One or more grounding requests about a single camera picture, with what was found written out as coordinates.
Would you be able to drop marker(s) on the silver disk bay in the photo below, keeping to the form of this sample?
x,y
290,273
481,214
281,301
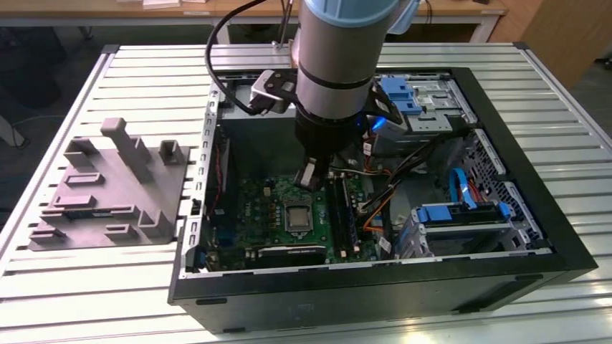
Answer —
x,y
516,233

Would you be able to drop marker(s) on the black open PC case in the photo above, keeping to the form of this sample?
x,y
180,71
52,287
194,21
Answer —
x,y
334,297

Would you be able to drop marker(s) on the blue plastic drive latch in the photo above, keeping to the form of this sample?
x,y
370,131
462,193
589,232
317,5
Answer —
x,y
401,91

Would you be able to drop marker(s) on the hard disk in blue carrier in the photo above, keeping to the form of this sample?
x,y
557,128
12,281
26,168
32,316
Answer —
x,y
434,215

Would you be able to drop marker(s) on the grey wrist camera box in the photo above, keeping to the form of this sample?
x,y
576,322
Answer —
x,y
269,93

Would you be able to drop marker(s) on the green motherboard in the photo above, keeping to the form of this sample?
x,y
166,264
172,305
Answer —
x,y
257,215

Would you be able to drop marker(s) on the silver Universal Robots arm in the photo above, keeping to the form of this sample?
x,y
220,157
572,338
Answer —
x,y
334,64

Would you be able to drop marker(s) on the green RAM stick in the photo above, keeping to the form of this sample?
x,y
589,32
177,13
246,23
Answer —
x,y
94,214

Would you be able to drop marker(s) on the silver metal drive cage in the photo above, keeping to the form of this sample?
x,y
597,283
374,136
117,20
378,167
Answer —
x,y
429,125

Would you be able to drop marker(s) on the small white box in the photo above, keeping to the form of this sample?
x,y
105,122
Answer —
x,y
162,3

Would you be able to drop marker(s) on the wooden desk white frame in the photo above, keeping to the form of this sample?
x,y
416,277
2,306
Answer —
x,y
118,13

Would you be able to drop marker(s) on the wooden cabinet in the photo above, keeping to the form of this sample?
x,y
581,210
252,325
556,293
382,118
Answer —
x,y
564,32

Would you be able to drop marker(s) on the grey plastic parts rack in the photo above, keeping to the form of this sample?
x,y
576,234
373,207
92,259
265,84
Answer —
x,y
124,200

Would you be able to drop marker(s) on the blue video port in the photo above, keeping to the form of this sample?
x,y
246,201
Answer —
x,y
201,261

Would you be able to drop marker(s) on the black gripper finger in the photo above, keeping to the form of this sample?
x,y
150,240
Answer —
x,y
308,175

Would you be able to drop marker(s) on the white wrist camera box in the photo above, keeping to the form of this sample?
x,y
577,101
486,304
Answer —
x,y
389,122

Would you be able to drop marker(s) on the grey power supply unit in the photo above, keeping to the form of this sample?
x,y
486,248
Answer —
x,y
248,143

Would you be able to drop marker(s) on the black graphics card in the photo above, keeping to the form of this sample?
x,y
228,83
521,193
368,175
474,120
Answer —
x,y
290,252

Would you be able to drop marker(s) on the black RAM slot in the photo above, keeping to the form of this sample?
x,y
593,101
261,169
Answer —
x,y
349,222
334,218

